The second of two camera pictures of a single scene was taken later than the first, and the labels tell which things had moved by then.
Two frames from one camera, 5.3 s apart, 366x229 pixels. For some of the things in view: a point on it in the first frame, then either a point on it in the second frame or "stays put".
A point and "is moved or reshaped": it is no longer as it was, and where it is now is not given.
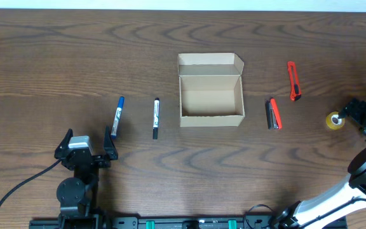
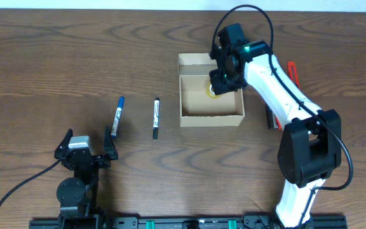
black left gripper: [111, 152] stays put
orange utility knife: [295, 86] stays put
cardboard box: [211, 90] stays put
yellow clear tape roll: [333, 122] is moved or reshaped
